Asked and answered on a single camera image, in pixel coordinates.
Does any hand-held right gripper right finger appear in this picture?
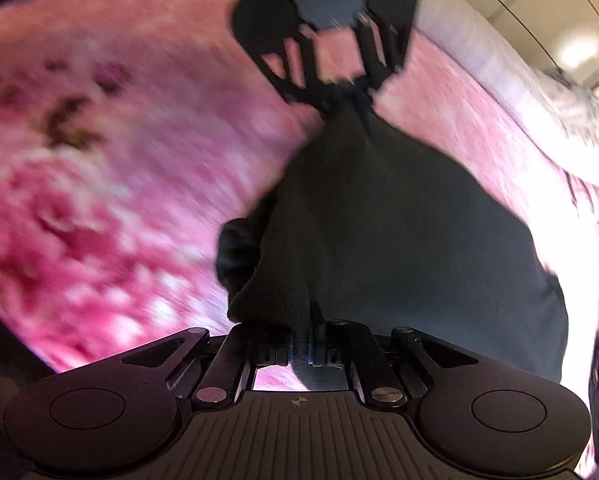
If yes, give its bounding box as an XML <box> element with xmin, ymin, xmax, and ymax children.
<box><xmin>309</xmin><ymin>302</ymin><xmax>480</xmax><ymax>405</ymax></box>

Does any dark green sweatshirt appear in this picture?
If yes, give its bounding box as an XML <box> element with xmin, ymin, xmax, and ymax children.
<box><xmin>216</xmin><ymin>80</ymin><xmax>567</xmax><ymax>393</ymax></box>

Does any white ribbed quilt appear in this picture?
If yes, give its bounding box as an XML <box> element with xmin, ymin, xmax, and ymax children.
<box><xmin>414</xmin><ymin>0</ymin><xmax>599</xmax><ymax>191</ymax></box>

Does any pink floral blanket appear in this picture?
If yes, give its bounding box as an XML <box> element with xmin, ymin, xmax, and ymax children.
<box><xmin>0</xmin><ymin>0</ymin><xmax>599</xmax><ymax>476</ymax></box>

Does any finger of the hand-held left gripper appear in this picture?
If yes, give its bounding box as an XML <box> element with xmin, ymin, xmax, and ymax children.
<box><xmin>254</xmin><ymin>24</ymin><xmax>347</xmax><ymax>111</ymax></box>
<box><xmin>354</xmin><ymin>10</ymin><xmax>411</xmax><ymax>93</ymax></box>

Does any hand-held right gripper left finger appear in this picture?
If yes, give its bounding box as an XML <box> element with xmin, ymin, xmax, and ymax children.
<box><xmin>67</xmin><ymin>324</ymin><xmax>294</xmax><ymax>406</ymax></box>

